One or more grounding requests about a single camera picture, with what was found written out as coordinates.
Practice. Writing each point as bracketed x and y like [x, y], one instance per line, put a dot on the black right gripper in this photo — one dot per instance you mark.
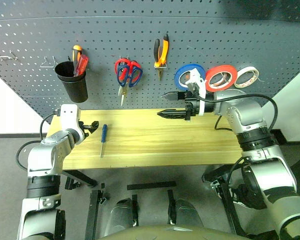
[193, 106]

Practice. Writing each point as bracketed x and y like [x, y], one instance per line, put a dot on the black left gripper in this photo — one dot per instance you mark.
[86, 128]

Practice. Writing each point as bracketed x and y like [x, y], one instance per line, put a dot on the blue tape roll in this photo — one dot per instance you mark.
[187, 67]

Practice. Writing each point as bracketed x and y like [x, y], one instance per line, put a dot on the orange black needle-nose pliers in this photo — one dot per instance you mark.
[162, 55]

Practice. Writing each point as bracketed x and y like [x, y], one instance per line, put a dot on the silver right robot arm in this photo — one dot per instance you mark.
[247, 112]

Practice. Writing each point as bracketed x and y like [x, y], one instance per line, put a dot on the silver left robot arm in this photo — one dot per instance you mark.
[47, 152]

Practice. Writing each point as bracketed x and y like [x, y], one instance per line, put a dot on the dark grey metal pegboard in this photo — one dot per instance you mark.
[165, 30]

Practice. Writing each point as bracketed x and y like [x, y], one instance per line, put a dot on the black plastic cup holder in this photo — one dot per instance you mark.
[76, 92]

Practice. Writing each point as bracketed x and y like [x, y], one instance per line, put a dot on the red tape roll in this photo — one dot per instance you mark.
[222, 68]

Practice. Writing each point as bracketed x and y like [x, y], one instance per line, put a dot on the metal hook holding scissors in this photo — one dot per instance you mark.
[123, 57]

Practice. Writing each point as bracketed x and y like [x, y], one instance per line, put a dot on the white tape roll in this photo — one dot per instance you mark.
[245, 70]

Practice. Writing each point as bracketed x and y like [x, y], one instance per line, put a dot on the grey rounded foot cover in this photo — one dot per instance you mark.
[187, 212]
[121, 217]

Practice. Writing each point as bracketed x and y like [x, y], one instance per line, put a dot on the double prong metal hook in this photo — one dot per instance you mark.
[2, 57]

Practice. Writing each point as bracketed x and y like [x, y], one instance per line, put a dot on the dark olive rounded body shell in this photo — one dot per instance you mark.
[175, 233]

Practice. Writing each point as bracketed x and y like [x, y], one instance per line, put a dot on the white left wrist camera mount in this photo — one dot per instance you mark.
[68, 112]

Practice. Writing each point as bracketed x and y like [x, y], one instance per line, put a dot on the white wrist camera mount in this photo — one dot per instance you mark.
[68, 112]
[195, 77]

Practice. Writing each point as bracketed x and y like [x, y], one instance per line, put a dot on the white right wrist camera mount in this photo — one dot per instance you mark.
[195, 77]

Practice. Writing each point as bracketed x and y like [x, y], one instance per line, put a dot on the black metal table frame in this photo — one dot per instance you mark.
[80, 178]

